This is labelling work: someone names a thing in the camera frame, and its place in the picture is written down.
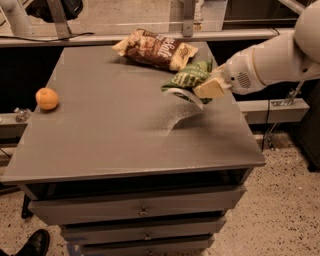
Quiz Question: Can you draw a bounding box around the black leather shoe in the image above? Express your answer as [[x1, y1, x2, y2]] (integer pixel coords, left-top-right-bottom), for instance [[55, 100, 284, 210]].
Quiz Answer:
[[15, 229, 50, 256]]

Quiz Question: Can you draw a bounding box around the grey metal bracket post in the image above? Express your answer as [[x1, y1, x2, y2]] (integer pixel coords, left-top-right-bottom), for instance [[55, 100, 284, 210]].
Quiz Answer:
[[46, 0, 72, 40], [182, 0, 196, 37]]

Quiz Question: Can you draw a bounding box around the brown sea salt chip bag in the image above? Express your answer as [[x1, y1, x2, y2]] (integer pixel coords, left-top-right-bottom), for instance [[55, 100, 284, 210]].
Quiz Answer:
[[112, 29, 198, 71]]

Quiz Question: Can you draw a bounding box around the orange fruit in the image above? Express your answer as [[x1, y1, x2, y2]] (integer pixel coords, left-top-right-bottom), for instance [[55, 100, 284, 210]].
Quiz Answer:
[[35, 87, 59, 110]]

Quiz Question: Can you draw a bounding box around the grey metal bracket post centre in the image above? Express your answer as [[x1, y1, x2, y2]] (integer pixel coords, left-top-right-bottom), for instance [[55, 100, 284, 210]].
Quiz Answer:
[[182, 0, 196, 37]]

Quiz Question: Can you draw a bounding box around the black cable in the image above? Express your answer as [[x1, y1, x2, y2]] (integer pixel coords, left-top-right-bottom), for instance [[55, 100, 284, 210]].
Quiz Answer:
[[0, 31, 96, 43]]

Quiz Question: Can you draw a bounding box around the black round object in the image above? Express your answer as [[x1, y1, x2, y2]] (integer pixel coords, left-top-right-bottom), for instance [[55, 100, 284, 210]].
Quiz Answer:
[[26, 0, 83, 23]]

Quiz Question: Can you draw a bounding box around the bottom grey drawer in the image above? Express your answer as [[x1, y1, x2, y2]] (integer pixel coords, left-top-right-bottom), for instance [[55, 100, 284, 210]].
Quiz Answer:
[[81, 235, 213, 256]]

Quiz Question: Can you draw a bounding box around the crumpled clear plastic object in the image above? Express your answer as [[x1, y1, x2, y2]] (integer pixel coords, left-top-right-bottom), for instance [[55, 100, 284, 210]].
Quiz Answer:
[[14, 108, 31, 122]]

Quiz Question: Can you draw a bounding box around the green jalapeno chip bag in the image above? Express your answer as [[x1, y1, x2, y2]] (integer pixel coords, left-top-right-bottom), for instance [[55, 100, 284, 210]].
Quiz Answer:
[[161, 59, 213, 109]]

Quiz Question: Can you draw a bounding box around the grey drawer cabinet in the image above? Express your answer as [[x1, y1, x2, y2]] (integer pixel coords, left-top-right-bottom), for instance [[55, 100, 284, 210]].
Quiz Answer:
[[0, 41, 267, 256]]

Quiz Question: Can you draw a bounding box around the middle grey drawer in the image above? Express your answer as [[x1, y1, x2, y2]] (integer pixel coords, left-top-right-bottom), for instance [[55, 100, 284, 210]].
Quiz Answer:
[[62, 216, 226, 245]]

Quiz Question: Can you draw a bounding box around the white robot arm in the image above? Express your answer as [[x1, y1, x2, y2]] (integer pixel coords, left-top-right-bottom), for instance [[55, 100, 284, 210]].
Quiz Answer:
[[193, 0, 320, 99]]

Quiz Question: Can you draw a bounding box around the top grey drawer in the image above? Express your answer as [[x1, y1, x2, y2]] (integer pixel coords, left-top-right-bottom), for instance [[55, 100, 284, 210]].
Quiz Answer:
[[29, 185, 246, 225]]

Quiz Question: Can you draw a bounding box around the white pipe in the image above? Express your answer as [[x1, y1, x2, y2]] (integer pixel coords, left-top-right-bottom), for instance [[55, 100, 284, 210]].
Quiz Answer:
[[0, 0, 34, 37]]

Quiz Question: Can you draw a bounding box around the grey drawer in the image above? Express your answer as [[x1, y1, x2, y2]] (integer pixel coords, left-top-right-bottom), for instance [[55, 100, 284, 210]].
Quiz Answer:
[[29, 185, 246, 225], [62, 216, 226, 245], [81, 235, 213, 256]]

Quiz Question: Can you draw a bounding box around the grey metal rail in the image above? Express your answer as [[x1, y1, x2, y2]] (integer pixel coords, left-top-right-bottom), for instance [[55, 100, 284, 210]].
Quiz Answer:
[[0, 28, 294, 48]]

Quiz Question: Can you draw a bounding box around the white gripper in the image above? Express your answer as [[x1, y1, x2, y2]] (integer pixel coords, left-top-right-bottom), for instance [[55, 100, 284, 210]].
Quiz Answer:
[[193, 47, 265, 99]]

